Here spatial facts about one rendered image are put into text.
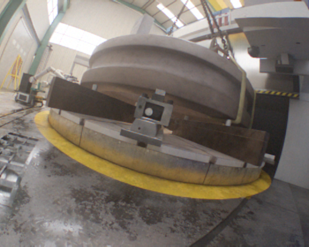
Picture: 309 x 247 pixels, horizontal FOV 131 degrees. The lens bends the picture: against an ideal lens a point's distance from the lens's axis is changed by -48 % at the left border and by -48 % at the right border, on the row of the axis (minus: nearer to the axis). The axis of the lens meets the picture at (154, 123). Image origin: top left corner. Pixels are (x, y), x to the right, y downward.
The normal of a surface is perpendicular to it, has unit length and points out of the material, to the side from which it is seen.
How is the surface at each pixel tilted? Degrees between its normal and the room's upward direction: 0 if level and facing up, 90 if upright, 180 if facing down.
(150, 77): 90
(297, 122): 90
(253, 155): 90
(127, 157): 90
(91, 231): 0
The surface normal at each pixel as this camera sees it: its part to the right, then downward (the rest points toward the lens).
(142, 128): -0.07, -0.01
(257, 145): -0.92, -0.25
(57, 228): 0.26, -0.96
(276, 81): -0.77, -0.21
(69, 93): 0.86, 0.24
